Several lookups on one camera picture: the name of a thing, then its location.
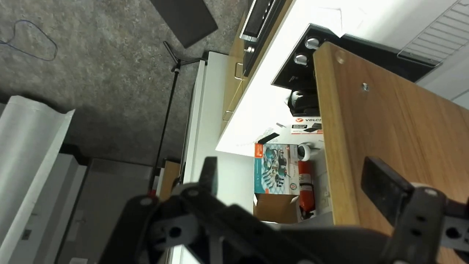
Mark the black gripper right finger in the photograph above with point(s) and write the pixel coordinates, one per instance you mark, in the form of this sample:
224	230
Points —
419	221

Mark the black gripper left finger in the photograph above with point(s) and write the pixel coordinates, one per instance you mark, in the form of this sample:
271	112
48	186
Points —
161	230

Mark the wooden cabinet door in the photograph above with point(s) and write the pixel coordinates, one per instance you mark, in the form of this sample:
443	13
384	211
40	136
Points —
390	127

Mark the brown cardboard box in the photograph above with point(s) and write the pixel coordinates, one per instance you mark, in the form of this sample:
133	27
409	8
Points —
276	208

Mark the red fire extinguisher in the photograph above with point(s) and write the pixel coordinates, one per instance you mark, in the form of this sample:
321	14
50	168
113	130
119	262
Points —
306	191

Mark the black tripod stand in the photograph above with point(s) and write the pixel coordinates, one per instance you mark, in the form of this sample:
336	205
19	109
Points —
169	112

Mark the white refrigerator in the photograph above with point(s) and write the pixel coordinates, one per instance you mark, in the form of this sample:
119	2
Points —
214	123

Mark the teal printed box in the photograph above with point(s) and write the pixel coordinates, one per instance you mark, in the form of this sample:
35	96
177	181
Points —
276	169

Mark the small white cup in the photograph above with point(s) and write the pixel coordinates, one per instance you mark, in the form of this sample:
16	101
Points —
306	152

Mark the red white label box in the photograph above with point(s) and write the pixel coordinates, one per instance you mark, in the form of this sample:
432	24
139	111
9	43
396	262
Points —
306	127

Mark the white curtain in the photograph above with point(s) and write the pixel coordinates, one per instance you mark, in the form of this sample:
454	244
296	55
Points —
29	162

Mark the wooden drawer front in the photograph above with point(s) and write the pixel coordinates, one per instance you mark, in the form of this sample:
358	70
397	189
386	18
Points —
235	83

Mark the black pot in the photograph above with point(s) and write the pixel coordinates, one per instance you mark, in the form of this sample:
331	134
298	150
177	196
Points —
301	102

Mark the black perforated table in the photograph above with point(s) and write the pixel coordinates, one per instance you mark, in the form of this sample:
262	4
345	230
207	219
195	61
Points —
185	20

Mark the black oven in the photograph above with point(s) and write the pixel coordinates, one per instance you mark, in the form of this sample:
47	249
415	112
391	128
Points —
258	24

